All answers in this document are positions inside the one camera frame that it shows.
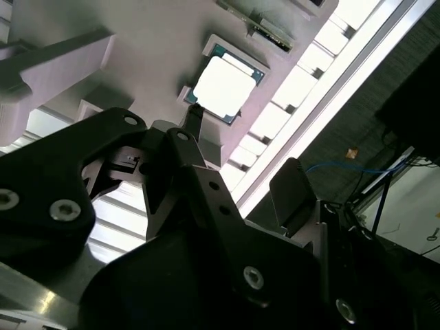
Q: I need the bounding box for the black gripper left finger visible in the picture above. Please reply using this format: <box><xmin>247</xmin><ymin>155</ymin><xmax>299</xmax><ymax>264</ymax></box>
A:
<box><xmin>0</xmin><ymin>104</ymin><xmax>273</xmax><ymax>307</ymax></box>

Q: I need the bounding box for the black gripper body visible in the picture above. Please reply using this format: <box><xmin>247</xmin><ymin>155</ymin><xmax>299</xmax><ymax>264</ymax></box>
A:
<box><xmin>80</xmin><ymin>223</ymin><xmax>324</xmax><ymax>330</ymax></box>

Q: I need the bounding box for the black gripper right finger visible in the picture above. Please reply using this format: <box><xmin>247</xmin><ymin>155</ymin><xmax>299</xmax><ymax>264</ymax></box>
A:
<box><xmin>269</xmin><ymin>157</ymin><xmax>413</xmax><ymax>330</ymax></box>

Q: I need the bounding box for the silver green CPU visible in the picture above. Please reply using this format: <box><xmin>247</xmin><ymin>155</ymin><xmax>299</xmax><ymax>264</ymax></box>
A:
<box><xmin>183</xmin><ymin>43</ymin><xmax>266</xmax><ymax>120</ymax></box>

